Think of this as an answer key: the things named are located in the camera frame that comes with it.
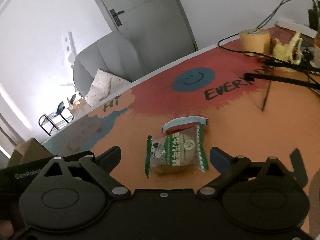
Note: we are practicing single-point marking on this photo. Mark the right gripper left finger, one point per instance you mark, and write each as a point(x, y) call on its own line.
point(109, 159)

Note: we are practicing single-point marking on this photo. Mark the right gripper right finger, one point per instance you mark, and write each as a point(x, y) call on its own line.
point(221, 161)

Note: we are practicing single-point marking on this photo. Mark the green white bread packet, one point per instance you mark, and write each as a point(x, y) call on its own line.
point(177, 152)

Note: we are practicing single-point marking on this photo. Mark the red blue snack packet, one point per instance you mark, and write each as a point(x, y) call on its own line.
point(185, 121)

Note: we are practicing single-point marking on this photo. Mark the person left hand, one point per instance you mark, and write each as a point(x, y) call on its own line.
point(6, 229)

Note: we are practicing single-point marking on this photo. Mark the cardboard box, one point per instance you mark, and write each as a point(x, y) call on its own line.
point(27, 152)

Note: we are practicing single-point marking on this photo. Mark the brown paper SF bag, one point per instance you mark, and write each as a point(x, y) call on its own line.
point(77, 106)

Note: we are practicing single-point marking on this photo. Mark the black shoe rack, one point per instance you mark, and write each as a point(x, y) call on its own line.
point(53, 122)

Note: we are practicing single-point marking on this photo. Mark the dotted white cushion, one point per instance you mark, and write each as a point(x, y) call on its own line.
point(103, 85)

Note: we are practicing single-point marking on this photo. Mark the grey armchair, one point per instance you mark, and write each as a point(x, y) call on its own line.
point(113, 53)

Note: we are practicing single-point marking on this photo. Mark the white perforated board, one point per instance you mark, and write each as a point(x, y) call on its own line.
point(69, 55)

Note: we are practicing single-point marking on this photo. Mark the yellow tape roll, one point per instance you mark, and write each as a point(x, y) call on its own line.
point(255, 41)

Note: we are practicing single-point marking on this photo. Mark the yellow plastic bag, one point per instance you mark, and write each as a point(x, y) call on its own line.
point(290, 52)

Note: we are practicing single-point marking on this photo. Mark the amber glass bottle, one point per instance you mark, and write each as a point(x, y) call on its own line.
point(316, 48)

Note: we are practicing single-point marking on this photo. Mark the grey door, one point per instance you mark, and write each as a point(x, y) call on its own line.
point(159, 29)

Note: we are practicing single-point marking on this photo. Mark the black charger plug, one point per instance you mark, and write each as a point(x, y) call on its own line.
point(313, 15)

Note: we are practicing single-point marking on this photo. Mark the black wire rack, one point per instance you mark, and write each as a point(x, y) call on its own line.
point(303, 75)

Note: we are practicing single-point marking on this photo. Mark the black door handle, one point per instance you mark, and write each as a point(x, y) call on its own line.
point(115, 16)

